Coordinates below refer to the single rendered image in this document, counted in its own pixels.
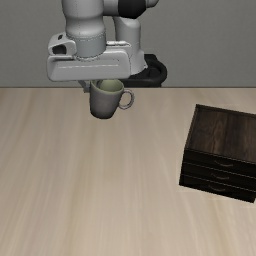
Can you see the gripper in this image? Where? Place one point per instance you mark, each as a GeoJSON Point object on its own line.
{"type": "Point", "coordinates": [90, 68]}

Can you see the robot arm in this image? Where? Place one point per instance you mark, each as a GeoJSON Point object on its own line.
{"type": "Point", "coordinates": [86, 23]}

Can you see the grey-green mug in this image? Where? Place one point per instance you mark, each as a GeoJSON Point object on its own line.
{"type": "Point", "coordinates": [104, 101]}

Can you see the dark wooden cabinet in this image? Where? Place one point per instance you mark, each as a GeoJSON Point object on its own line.
{"type": "Point", "coordinates": [221, 150]}

